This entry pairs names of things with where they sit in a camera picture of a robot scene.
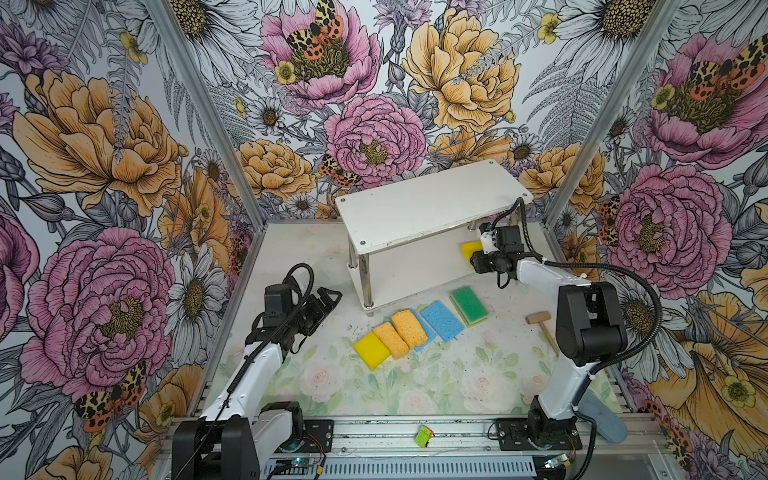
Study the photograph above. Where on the blue sponge under orange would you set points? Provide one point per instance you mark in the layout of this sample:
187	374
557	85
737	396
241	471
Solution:
429	332

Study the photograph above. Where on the yellow sponge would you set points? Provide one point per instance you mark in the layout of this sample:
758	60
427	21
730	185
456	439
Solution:
470	248
372	351

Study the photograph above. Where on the green orange small block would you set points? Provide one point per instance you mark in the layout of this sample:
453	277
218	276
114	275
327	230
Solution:
423	436

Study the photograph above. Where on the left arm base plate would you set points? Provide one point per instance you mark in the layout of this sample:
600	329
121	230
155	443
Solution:
318	435

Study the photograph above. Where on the yellow sponge front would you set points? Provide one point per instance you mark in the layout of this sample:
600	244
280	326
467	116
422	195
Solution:
470	248

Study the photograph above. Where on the green sponge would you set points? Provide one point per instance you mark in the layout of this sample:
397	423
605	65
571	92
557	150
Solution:
471	309

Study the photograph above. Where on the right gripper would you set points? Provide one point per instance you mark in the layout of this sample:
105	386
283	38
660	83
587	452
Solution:
478	264

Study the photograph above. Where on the aluminium front rail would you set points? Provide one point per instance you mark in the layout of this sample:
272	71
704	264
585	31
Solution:
465	447

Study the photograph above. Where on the small wooden mallet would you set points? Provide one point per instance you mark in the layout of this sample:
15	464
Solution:
545	322

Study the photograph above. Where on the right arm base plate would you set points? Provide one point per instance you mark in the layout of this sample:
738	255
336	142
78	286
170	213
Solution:
522	434

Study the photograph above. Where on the orange sponge right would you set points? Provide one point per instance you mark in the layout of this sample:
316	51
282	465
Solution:
410	329

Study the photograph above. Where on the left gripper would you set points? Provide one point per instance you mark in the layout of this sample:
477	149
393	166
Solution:
318	310

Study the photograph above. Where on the white two-tier shelf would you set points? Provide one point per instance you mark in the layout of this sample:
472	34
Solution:
405	238

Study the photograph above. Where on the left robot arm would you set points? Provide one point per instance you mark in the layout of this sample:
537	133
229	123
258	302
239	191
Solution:
237	435

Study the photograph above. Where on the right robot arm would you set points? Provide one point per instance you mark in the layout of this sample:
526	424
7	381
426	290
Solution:
588	330

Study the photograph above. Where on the blue grey oval pad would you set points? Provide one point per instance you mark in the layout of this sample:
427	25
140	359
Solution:
609	426

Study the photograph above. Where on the orange sponge left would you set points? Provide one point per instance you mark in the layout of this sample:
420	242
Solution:
388	335

